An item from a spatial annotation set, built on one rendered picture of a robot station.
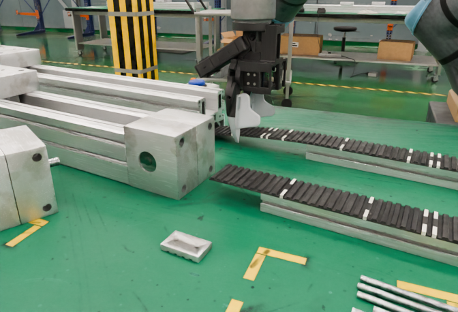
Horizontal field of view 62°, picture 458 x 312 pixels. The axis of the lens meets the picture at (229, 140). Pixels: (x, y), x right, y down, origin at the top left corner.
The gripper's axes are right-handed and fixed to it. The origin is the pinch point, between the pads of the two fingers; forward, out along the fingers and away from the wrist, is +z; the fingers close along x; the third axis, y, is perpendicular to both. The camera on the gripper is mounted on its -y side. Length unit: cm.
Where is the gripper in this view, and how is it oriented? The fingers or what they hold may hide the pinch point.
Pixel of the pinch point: (240, 130)
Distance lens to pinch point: 72.7
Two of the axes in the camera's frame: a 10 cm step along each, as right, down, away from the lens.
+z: 0.0, 9.3, 3.7
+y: 8.8, 1.7, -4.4
